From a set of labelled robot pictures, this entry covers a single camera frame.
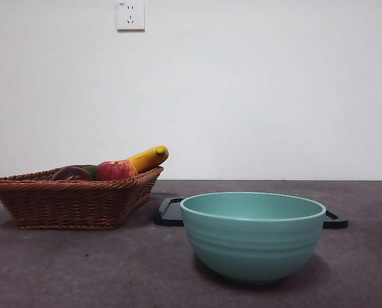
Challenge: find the teal ribbed bowl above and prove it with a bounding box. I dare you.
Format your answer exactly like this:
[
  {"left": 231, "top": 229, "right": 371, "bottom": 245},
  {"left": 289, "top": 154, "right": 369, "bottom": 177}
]
[{"left": 179, "top": 191, "right": 327, "bottom": 286}]

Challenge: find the dark purple plum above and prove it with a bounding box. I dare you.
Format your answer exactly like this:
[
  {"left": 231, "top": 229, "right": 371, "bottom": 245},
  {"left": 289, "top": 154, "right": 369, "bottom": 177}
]
[{"left": 51, "top": 166, "right": 94, "bottom": 182}]

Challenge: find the yellow banana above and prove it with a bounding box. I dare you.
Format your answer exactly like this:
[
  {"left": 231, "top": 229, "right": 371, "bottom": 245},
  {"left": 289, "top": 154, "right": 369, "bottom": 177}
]
[{"left": 126, "top": 144, "right": 169, "bottom": 174}]

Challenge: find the black rectangular tray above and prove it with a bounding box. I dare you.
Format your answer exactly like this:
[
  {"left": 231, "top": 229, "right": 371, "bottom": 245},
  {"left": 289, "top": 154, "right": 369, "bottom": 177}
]
[{"left": 153, "top": 197, "right": 350, "bottom": 229}]

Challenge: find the red yellow apple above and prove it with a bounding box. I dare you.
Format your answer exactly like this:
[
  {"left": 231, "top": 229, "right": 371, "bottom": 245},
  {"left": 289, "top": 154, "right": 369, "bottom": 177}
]
[{"left": 96, "top": 160, "right": 137, "bottom": 181}]

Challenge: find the green avocado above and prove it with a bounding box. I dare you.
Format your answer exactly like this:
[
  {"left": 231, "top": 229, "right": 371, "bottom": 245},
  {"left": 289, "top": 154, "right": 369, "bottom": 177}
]
[{"left": 81, "top": 165, "right": 98, "bottom": 180}]

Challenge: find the brown wicker basket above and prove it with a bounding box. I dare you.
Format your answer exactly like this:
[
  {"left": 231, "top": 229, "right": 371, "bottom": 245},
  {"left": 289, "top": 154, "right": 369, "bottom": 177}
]
[{"left": 0, "top": 165, "right": 164, "bottom": 230}]

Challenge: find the white wall socket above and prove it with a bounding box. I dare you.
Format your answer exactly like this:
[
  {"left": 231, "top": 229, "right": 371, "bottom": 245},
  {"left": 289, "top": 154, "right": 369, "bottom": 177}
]
[{"left": 116, "top": 1, "right": 146, "bottom": 32}]

